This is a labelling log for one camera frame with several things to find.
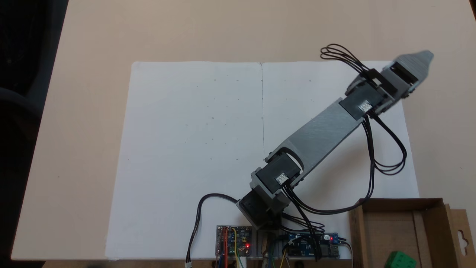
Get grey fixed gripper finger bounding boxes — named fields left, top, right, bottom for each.
left=406, top=50, right=435, bottom=85

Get green dice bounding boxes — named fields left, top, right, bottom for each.
left=384, top=251, right=417, bottom=268

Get brown cardboard box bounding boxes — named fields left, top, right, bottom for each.
left=348, top=198, right=471, bottom=268

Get blue circuit board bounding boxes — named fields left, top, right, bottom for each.
left=288, top=232, right=340, bottom=258

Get black gripper motor cable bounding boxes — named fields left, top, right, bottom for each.
left=320, top=44, right=376, bottom=75

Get black wrist motor cable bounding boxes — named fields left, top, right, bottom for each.
left=363, top=112, right=408, bottom=176

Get black shoulder motor cable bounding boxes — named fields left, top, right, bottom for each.
left=281, top=115, right=375, bottom=261

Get grey power cable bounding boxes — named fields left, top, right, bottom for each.
left=337, top=238, right=356, bottom=268

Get circuit board with coloured wires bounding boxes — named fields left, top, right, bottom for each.
left=216, top=225, right=253, bottom=258

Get yellow jumper wire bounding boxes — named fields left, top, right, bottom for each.
left=231, top=227, right=245, bottom=268

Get black cable with white plug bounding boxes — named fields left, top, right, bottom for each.
left=185, top=193, right=241, bottom=268

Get red jumper wire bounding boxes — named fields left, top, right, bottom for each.
left=221, top=227, right=229, bottom=268

